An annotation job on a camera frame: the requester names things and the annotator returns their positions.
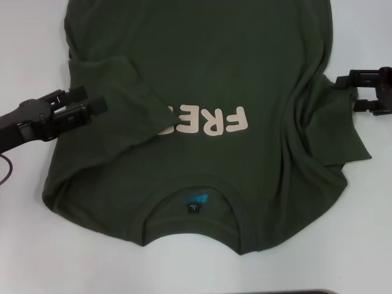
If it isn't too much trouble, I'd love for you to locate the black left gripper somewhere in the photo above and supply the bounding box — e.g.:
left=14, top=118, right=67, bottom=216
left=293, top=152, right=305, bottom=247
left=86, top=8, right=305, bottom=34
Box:
left=0, top=86, right=108, bottom=154

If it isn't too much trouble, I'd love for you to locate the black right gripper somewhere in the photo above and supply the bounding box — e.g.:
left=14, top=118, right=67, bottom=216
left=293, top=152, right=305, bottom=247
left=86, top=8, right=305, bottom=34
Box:
left=335, top=66, right=392, bottom=117

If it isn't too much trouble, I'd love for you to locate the dark green FREE! t-shirt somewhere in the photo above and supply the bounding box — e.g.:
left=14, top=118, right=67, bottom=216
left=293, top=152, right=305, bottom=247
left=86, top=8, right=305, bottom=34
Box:
left=41, top=0, right=374, bottom=257

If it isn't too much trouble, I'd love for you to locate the thin dark brown cable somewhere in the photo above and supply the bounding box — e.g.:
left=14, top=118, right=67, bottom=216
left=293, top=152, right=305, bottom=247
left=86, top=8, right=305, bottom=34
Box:
left=0, top=154, right=15, bottom=186

